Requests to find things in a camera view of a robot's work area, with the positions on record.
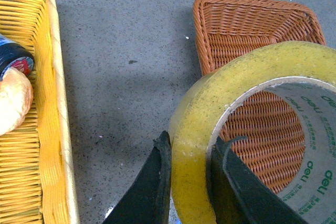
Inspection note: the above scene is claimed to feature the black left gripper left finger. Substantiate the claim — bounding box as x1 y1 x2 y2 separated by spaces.
103 131 172 223

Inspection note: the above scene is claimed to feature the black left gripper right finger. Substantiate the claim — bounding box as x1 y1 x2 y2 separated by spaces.
211 136 306 223

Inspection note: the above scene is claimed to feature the yellow packing tape roll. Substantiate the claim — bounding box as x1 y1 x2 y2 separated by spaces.
169 41 335 223

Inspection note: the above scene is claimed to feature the yellow woven basket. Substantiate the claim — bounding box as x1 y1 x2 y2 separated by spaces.
1 0 79 223

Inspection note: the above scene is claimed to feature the brown woven basket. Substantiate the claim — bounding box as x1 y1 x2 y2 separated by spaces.
193 0 326 193

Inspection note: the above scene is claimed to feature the toy croissant bread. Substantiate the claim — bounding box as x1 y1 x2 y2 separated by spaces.
1 67 34 135

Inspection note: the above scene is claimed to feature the small pink black jar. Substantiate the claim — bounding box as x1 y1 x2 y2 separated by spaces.
1 34 35 80

